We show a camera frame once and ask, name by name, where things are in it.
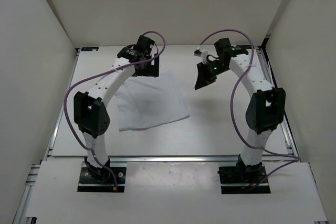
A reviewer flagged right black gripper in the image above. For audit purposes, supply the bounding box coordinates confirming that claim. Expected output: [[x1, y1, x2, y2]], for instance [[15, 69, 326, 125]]
[[195, 60, 229, 90]]

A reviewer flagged white skirt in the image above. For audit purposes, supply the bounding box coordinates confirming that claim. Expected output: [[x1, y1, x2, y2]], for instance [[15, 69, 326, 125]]
[[115, 71, 190, 131]]

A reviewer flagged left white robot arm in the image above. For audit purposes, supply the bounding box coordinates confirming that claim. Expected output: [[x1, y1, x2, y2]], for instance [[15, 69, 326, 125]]
[[73, 35, 159, 183]]

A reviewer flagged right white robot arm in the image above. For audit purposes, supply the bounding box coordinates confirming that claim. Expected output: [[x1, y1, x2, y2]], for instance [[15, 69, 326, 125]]
[[194, 38, 286, 182]]

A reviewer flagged left blue corner label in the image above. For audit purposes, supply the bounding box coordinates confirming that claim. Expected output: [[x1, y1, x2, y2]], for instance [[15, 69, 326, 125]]
[[81, 47, 99, 51]]

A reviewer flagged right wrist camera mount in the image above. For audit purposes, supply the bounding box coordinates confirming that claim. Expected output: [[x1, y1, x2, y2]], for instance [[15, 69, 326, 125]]
[[194, 47, 208, 63]]

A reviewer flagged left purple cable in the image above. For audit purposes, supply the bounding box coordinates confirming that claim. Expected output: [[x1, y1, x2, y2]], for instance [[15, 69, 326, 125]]
[[64, 30, 167, 193]]

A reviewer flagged purple cable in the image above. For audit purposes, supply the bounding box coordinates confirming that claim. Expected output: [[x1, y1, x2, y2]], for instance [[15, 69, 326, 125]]
[[199, 29, 301, 190], [64, 30, 167, 193]]

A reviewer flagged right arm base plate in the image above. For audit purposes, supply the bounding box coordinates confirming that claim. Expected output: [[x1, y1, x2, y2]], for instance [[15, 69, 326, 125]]
[[217, 166, 271, 195]]

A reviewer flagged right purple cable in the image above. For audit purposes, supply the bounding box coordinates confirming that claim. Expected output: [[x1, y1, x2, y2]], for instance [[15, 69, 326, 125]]
[[199, 29, 301, 190]]

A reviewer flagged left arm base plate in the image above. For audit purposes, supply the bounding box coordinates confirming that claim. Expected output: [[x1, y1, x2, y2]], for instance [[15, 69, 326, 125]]
[[77, 163, 127, 193]]

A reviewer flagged front aluminium rail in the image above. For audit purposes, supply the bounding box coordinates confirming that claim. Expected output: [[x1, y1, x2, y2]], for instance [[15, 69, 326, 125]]
[[46, 155, 295, 163]]

